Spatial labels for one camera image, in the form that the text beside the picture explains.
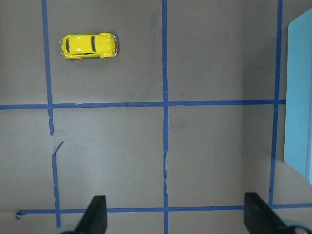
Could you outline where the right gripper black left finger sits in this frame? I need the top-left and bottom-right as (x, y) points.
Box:
(74, 195), (107, 234)

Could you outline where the yellow beetle toy car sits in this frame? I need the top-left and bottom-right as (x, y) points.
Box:
(59, 32), (118, 60)

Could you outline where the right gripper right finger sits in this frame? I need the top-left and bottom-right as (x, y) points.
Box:
(244, 193), (295, 234)

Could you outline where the turquoise plastic bin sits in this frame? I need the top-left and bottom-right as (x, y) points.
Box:
(284, 10), (312, 182)

